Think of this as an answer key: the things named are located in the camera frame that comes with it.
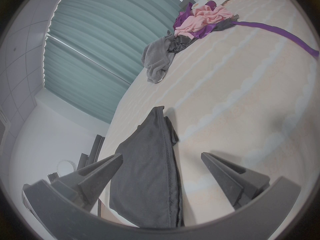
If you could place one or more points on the black T-shirt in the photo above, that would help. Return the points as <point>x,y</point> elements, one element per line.
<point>150,179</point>

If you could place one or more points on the pile of clothes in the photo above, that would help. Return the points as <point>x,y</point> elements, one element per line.
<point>202,19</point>

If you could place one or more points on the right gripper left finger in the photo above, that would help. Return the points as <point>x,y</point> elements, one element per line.
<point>95,181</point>

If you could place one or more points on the blue-green curtain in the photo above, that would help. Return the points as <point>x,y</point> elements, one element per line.
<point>82,79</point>
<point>112,16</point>

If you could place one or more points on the white ceiling air conditioner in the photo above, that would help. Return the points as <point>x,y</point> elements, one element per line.
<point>3,131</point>

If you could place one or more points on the grey garment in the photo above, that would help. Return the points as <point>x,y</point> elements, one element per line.
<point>157,59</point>

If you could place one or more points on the grey bedside table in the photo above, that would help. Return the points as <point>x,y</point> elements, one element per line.
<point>186,2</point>

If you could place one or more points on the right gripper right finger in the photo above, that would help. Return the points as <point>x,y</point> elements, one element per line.
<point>230,181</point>

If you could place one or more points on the bed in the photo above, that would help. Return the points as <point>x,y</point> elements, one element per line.
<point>237,96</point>

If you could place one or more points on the round white mirror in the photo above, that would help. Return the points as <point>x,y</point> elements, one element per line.
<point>65,167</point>

